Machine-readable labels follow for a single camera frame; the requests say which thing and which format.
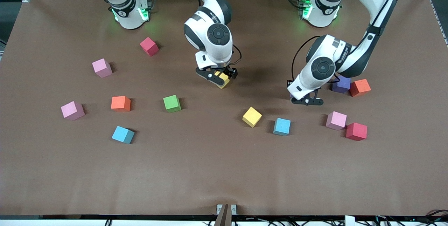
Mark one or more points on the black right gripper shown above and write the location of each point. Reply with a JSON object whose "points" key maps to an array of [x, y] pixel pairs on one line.
{"points": [[231, 72]]}

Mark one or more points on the yellow foam cube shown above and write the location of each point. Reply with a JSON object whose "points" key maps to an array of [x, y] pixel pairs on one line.
{"points": [[252, 116], [224, 83]]}

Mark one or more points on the blue foam cube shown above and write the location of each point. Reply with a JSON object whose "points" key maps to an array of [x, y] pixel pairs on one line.
{"points": [[282, 126], [122, 135]]}

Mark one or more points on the green foam cube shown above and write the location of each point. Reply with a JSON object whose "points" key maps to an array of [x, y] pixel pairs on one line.
{"points": [[172, 103]]}

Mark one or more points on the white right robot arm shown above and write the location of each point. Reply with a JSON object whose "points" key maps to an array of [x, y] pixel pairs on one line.
{"points": [[217, 52]]}

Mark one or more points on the pink foam cube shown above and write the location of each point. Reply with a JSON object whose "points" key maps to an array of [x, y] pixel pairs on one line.
{"points": [[72, 110], [102, 68], [336, 120]]}

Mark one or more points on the orange foam cube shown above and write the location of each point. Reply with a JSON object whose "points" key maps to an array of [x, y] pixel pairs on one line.
{"points": [[360, 87], [120, 103]]}

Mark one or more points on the red foam cube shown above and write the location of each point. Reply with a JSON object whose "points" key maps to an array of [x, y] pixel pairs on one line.
{"points": [[356, 131], [149, 46]]}

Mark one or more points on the brown table mat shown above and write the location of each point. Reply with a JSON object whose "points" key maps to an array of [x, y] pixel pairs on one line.
{"points": [[210, 170]]}

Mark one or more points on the small white plastic box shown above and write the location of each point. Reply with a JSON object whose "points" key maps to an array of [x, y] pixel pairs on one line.
{"points": [[350, 221]]}

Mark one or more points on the small metal bracket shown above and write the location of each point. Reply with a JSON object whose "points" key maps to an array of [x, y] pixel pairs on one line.
{"points": [[233, 208]]}

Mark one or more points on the aluminium table edge rail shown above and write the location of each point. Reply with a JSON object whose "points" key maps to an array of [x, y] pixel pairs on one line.
{"points": [[441, 26]]}

